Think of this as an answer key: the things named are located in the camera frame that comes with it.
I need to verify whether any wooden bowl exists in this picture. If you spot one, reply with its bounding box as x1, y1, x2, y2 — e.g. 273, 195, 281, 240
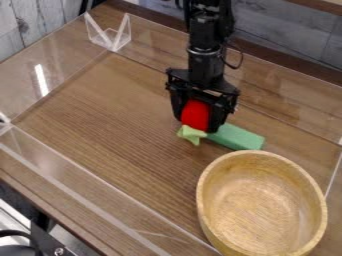
197, 150, 328, 256

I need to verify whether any green foam block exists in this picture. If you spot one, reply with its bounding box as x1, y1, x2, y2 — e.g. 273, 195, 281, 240
207, 123, 266, 150

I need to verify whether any black metal stand bracket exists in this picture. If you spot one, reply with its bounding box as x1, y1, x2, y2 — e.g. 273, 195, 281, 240
0, 222, 78, 256

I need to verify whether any clear acrylic tray wall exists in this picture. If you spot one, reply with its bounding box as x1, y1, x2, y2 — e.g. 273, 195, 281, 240
0, 8, 342, 256

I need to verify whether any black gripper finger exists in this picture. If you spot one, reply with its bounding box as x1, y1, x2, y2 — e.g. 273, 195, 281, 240
207, 98, 231, 133
170, 87, 189, 119

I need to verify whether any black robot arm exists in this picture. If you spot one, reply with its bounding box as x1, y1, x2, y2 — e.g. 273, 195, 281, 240
166, 0, 241, 133

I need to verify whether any red plush strawberry green leaf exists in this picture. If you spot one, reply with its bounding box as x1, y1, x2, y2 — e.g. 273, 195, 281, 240
177, 100, 210, 146

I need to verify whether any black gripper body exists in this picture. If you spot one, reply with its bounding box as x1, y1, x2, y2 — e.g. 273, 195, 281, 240
166, 48, 241, 114

